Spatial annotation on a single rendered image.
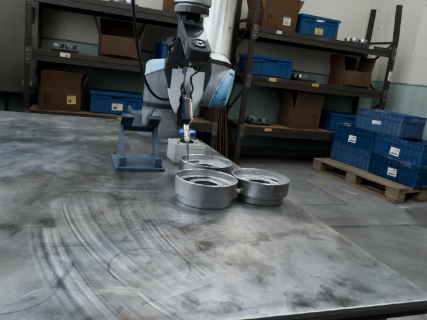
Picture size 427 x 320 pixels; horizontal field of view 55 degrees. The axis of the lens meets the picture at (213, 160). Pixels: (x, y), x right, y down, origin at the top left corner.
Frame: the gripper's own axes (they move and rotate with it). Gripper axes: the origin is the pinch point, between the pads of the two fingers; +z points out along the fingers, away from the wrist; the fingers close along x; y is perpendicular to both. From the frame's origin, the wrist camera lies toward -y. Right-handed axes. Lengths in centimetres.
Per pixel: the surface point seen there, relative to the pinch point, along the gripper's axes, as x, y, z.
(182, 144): -1.7, 5.1, 8.6
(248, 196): -7.4, -21.1, 11.8
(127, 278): 15.7, -44.2, 13.1
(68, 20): 29, 387, -39
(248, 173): -10.4, -12.9, 9.8
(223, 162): -8.0, -5.4, 9.7
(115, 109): -19, 338, 43
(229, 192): -2.5, -24.2, 10.2
